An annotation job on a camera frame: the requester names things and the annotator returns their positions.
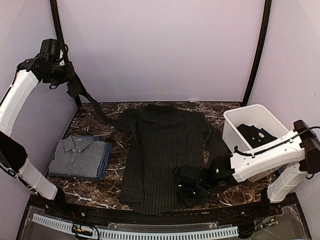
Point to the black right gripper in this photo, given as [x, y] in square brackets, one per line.
[185, 198]

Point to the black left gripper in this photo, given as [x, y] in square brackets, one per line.
[70, 73]

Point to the black pinstriped long sleeve shirt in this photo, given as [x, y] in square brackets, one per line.
[162, 137]

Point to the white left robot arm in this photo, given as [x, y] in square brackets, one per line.
[13, 156]

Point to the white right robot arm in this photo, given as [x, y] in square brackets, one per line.
[298, 150]

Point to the black shirt in bin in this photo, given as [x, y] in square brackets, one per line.
[256, 137]

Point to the folded grey button shirt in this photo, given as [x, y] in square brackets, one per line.
[77, 157]

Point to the white plastic bin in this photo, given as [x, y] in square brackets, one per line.
[246, 162]

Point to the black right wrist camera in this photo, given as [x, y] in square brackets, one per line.
[185, 175]

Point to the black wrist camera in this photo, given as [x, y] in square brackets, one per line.
[185, 175]
[53, 50]

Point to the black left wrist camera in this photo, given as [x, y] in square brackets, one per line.
[53, 50]

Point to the left black frame post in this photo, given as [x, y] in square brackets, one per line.
[59, 34]

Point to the black front rail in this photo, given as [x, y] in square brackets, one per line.
[103, 214]

